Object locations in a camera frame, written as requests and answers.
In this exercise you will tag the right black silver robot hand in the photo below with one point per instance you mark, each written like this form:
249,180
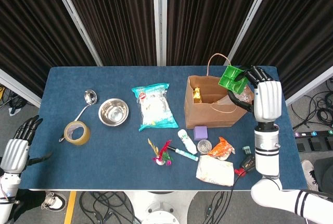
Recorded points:
268,101

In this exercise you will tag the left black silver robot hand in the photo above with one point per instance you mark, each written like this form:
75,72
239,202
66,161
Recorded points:
14,155

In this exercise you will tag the clear plastic straw bundle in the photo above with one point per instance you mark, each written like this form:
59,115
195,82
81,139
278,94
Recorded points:
225,101

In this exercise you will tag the green plastic grid tray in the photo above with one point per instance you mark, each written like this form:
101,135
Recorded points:
230,78

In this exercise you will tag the yellow biscuit packet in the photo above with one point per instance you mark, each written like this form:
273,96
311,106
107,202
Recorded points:
197,95

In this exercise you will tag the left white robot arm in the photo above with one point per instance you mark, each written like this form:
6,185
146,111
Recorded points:
6,203

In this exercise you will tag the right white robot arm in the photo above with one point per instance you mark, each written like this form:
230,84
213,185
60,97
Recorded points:
266,146

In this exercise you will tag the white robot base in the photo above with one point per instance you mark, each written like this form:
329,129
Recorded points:
161,208

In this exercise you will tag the small dark green clip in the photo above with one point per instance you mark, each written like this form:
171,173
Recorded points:
246,150

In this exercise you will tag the white sneaker with laces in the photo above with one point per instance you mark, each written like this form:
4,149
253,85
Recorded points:
53,201

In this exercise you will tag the black floor pedal box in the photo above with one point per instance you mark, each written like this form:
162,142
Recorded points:
316,144

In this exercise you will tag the black key fob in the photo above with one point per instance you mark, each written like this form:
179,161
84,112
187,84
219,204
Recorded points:
247,164

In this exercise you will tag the orange snack packet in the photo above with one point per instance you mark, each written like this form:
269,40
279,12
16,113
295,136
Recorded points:
221,149

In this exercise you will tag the brown packing tape roll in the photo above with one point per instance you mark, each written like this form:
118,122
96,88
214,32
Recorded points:
84,136

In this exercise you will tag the purple cube box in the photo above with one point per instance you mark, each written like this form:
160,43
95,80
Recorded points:
200,132

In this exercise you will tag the yellow floor tape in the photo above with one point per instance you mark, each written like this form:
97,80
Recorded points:
70,207

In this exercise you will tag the small red clip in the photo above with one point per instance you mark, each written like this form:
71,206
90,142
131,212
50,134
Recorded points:
238,172

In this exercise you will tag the black pleated curtain panel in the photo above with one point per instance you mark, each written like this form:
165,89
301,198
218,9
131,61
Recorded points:
208,18
31,31
114,18
299,31

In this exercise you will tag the white paper pouch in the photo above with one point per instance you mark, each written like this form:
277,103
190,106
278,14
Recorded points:
216,170

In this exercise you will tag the small white plastic bottle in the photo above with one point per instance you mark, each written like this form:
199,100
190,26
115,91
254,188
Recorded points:
185,139

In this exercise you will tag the black trouser leg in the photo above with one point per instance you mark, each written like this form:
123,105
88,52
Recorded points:
325,174

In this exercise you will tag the stainless steel ladle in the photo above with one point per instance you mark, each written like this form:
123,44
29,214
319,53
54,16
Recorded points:
90,96

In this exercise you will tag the teal pen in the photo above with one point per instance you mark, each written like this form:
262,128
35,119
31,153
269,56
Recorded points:
183,152

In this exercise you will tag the stainless steel bowl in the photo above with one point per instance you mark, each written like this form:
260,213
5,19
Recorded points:
113,112

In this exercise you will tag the teal white snack bag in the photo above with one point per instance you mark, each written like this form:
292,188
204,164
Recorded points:
154,106

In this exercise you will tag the colourful feather shuttlecock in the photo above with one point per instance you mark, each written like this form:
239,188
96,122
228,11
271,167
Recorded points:
162,155

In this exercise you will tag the white partition base rail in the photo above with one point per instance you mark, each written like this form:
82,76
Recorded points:
18,87
309,88

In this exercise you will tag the white partition frame post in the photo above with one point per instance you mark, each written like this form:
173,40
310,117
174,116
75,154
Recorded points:
76,18
249,18
160,18

